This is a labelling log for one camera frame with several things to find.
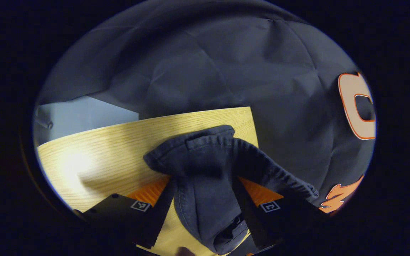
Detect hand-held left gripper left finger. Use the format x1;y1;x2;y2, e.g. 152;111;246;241
73;176;177;249

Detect black backdrop cloth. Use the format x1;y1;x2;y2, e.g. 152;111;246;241
36;0;377;215

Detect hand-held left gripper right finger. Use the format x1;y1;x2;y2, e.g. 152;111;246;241
233;177;328;249

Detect dark blue jeans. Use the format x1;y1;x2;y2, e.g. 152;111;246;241
143;124;319;256

